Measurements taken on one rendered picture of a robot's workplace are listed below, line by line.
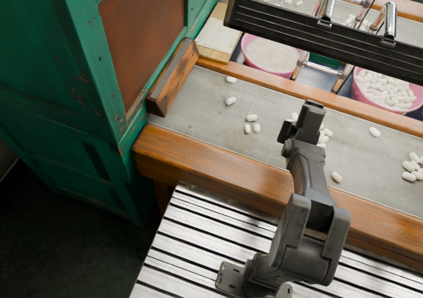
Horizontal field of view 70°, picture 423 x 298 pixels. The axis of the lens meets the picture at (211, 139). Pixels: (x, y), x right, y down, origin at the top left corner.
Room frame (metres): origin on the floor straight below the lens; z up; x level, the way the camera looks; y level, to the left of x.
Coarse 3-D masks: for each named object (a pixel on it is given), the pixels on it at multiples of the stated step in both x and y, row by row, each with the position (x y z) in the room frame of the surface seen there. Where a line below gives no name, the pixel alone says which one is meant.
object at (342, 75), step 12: (324, 0) 0.81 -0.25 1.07; (324, 12) 0.68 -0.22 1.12; (384, 12) 0.77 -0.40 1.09; (396, 12) 0.73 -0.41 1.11; (324, 24) 0.65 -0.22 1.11; (372, 24) 0.78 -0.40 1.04; (384, 24) 0.68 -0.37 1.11; (396, 24) 0.68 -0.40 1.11; (384, 36) 0.63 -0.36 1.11; (300, 60) 0.80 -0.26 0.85; (336, 72) 0.78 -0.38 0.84; (348, 72) 0.77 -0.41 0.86; (336, 84) 0.77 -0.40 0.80
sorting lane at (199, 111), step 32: (192, 96) 0.67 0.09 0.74; (224, 96) 0.69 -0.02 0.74; (256, 96) 0.71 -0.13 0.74; (288, 96) 0.74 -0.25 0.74; (192, 128) 0.54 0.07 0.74; (224, 128) 0.56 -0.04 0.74; (352, 128) 0.64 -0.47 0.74; (384, 128) 0.66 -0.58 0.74; (256, 160) 0.46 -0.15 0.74; (352, 160) 0.51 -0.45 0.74; (384, 160) 0.53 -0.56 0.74; (352, 192) 0.40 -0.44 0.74; (384, 192) 0.42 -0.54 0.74; (416, 192) 0.43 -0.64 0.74
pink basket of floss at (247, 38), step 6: (246, 36) 1.00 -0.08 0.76; (252, 36) 1.03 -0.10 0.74; (246, 42) 0.99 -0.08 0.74; (246, 60) 0.89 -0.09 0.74; (252, 66) 0.86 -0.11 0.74; (258, 66) 0.83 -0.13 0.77; (270, 72) 0.82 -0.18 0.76; (276, 72) 0.82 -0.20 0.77; (282, 72) 0.82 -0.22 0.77; (288, 72) 0.83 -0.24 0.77; (288, 78) 0.88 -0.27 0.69
